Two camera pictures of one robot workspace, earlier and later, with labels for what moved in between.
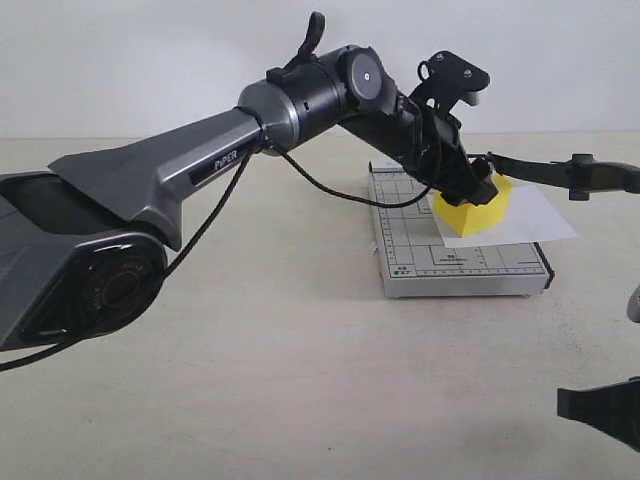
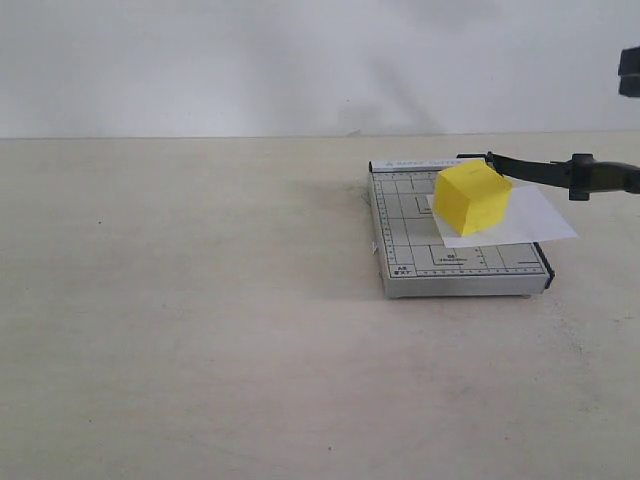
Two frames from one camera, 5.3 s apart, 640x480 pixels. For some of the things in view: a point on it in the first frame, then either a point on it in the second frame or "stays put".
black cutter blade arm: (580, 175) stays put
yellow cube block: (469, 219) stays put
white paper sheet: (529, 217) stays put
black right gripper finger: (613, 408) -> (629, 72)
